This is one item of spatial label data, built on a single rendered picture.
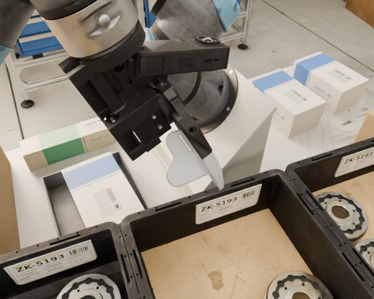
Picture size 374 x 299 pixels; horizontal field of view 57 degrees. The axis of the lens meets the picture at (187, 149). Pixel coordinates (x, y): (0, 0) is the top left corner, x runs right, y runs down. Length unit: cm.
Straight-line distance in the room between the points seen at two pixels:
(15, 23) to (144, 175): 58
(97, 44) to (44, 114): 205
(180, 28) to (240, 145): 27
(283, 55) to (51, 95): 174
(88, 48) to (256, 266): 46
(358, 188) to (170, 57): 55
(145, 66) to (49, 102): 210
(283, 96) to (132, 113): 74
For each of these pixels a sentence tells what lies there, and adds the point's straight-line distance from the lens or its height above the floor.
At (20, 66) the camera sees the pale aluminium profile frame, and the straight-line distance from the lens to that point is 231.
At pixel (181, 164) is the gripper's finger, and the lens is 38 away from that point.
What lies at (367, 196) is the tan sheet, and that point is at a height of 83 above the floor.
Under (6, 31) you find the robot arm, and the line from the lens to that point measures 42.
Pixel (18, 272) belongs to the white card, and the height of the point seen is 90.
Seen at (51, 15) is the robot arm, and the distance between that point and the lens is 31.
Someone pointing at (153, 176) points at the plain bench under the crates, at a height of 70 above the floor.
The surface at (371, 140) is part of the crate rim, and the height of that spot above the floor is 93.
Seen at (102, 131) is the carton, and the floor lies 75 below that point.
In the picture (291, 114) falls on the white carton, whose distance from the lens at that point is 99.
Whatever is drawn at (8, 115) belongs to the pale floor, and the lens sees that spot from 243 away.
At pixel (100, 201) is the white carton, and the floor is 79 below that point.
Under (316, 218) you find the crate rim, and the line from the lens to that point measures 58.
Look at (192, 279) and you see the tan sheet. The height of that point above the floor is 83.
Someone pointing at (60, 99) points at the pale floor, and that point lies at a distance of 243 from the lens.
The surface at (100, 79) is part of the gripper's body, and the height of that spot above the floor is 121.
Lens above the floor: 139
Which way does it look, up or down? 46 degrees down
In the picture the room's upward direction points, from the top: straight up
